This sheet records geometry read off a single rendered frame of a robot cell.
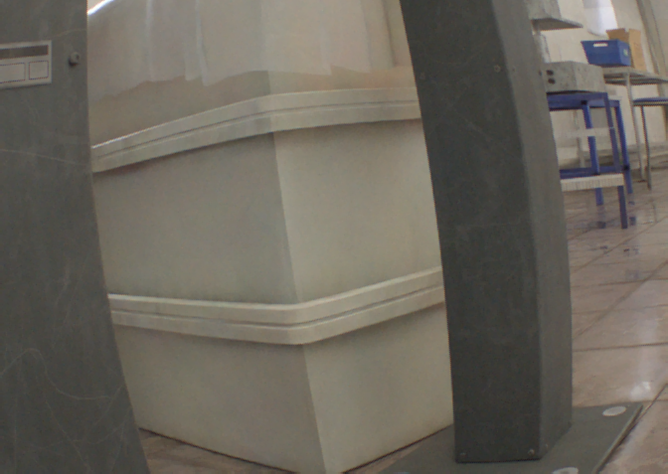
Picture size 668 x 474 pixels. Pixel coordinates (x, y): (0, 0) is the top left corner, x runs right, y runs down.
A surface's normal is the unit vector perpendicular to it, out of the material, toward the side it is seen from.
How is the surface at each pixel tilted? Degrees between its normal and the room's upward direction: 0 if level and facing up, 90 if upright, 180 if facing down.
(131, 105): 96
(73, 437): 90
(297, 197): 96
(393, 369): 96
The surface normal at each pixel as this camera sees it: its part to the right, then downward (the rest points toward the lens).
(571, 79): -0.59, 0.14
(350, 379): 0.71, 0.07
